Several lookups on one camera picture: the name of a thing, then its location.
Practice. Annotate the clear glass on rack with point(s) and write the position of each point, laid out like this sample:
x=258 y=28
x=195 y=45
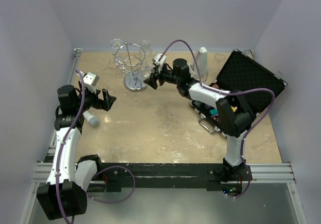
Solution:
x=116 y=45

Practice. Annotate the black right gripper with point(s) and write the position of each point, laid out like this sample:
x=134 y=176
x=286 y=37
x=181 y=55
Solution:
x=152 y=80

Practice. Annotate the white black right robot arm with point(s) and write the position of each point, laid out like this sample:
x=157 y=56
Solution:
x=235 y=114

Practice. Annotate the black poker chip case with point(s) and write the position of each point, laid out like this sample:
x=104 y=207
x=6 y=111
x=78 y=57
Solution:
x=241 y=73

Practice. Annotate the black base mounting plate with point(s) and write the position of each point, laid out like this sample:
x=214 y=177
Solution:
x=209 y=176

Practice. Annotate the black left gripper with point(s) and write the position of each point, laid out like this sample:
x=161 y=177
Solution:
x=106 y=103

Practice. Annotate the chrome wine glass rack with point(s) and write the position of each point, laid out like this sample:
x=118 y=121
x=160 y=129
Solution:
x=133 y=80

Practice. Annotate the tall clear flute glass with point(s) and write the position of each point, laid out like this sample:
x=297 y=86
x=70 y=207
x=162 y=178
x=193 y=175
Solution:
x=145 y=50

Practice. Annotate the ribbed clear glass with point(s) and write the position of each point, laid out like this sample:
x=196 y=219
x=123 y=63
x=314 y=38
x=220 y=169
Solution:
x=145 y=70

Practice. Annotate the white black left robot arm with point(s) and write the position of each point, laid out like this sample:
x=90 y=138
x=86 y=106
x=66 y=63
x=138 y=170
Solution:
x=65 y=191

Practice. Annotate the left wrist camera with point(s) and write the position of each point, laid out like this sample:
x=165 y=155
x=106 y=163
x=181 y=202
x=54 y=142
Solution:
x=91 y=79

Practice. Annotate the white grey microphone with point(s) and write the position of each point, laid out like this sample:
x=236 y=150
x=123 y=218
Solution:
x=91 y=119

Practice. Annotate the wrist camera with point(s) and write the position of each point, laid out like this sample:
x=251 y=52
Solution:
x=91 y=79
x=159 y=59

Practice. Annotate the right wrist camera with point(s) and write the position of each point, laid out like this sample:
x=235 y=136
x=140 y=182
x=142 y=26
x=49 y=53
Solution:
x=159 y=59

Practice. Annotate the white metronome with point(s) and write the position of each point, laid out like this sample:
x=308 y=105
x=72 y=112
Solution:
x=202 y=53

